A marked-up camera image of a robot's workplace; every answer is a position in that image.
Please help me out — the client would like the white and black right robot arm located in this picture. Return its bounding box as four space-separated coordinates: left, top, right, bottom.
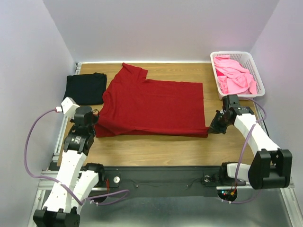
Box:
208 95 293 190

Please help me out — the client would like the white plastic laundry basket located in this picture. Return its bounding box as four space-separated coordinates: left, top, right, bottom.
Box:
210 51 265 99

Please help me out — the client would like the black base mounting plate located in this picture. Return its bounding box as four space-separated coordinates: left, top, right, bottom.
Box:
90 166 234 198

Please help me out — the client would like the aluminium table frame rail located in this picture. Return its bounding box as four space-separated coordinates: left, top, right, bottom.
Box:
27 62 296 227

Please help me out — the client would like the pink t-shirt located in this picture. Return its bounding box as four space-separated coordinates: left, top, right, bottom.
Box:
213 55 257 95

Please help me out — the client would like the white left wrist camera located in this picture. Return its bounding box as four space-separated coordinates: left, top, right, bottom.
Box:
55 97 79 118

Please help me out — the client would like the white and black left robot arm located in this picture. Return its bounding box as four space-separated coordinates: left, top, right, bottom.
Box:
33 106 105 227

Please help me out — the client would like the folded black t-shirt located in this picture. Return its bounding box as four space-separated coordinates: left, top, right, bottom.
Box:
63 72 107 105

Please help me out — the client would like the red t-shirt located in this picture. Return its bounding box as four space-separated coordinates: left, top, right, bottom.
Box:
95 63 209 138

